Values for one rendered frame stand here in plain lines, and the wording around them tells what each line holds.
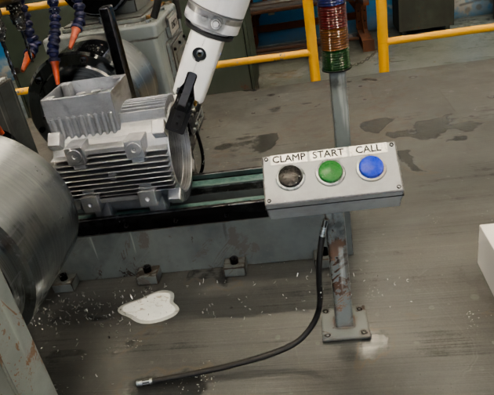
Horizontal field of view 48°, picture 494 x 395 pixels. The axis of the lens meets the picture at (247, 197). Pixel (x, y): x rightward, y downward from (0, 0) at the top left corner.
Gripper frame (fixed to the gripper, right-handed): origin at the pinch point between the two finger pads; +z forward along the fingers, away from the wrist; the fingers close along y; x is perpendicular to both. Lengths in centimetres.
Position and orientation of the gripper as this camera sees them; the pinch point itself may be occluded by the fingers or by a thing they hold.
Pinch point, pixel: (178, 119)
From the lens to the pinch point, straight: 90.8
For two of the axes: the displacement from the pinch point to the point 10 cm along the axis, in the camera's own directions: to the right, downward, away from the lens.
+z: -3.6, 8.1, 4.7
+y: 0.6, -4.8, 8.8
